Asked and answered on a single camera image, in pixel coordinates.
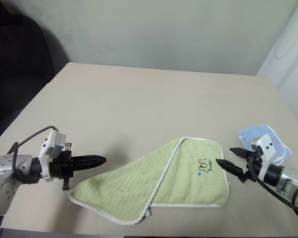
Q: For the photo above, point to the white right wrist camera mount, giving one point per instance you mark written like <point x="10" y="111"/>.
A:
<point x="267" y="143"/>

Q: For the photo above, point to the white door panel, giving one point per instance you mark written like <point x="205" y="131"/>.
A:
<point x="293" y="62"/>

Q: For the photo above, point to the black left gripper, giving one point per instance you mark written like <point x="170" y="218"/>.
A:
<point x="60" y="164"/>

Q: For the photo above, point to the green towel with white trim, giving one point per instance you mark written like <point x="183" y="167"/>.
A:
<point x="129" y="183"/>

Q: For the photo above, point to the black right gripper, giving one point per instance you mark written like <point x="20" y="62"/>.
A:
<point x="257" y="162"/>

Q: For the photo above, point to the dark upholstered chair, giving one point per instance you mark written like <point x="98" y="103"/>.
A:
<point x="15" y="62"/>

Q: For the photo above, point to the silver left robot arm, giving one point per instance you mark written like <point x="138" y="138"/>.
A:
<point x="2" y="191"/>

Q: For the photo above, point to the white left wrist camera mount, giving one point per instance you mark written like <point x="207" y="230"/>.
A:
<point x="49" y="146"/>

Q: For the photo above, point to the blue cloth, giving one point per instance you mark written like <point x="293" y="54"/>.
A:
<point x="278" y="146"/>

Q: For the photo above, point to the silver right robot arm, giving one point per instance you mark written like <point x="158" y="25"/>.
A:
<point x="290" y="181"/>

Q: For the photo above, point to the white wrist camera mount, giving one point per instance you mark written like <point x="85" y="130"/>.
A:
<point x="267" y="143"/>
<point x="49" y="146"/>

